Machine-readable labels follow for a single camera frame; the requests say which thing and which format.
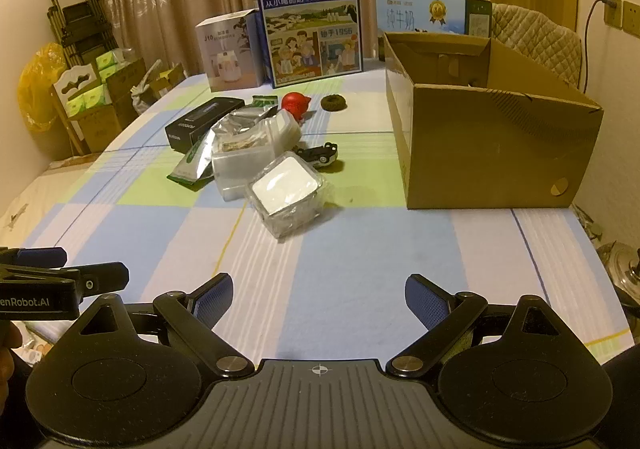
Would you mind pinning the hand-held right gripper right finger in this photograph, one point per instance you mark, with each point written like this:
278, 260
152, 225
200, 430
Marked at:
425, 303

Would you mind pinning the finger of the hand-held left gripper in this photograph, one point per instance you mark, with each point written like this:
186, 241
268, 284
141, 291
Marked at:
102, 279
42, 257

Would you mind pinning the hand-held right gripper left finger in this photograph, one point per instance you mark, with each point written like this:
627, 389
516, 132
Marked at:
215, 300

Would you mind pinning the plastic white box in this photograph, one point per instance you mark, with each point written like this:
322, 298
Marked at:
287, 194

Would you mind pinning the translucent plastic container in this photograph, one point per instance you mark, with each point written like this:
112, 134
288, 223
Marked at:
235, 171

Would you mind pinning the green and white packet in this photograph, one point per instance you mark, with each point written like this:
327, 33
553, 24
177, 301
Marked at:
192, 164

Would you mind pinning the cardboard box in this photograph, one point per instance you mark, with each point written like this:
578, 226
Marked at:
490, 149

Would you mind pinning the silver foil packet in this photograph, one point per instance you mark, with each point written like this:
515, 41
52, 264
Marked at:
240, 126

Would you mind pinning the black and white toy car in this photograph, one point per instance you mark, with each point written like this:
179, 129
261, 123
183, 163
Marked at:
320, 156

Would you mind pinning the black rectangular box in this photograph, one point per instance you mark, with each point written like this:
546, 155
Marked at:
200, 121

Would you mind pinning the dark green packet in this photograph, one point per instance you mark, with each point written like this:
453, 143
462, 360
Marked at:
263, 101

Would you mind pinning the red toy figure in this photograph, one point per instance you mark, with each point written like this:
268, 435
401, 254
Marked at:
294, 104

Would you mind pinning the yellow plastic bag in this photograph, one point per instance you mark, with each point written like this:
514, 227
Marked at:
37, 89

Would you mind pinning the white tissue display box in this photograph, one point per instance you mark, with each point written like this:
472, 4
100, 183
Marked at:
80, 89

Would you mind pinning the cardboard carton of tissue packs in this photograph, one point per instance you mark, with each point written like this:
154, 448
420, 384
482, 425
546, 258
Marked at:
120, 84

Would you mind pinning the metal pot lid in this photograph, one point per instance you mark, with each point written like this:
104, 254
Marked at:
622, 269

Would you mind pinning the small cardboard carton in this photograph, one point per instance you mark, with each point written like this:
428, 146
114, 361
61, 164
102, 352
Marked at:
167, 79

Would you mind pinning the black folding cart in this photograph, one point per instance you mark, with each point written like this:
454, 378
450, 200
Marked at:
75, 24

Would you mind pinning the white humidifier box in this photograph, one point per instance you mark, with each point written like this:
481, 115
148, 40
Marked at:
227, 54

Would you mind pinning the chair with quilted cover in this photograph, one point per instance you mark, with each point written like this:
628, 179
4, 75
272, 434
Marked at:
540, 44

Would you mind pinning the light blue milk carton box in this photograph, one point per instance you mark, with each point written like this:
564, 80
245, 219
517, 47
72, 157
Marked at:
425, 11

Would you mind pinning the dark blue milk carton box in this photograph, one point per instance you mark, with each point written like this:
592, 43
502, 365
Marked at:
310, 24

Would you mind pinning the wall socket with plug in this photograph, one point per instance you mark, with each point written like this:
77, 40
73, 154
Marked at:
612, 11

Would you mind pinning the empty wall socket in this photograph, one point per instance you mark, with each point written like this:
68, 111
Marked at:
631, 19

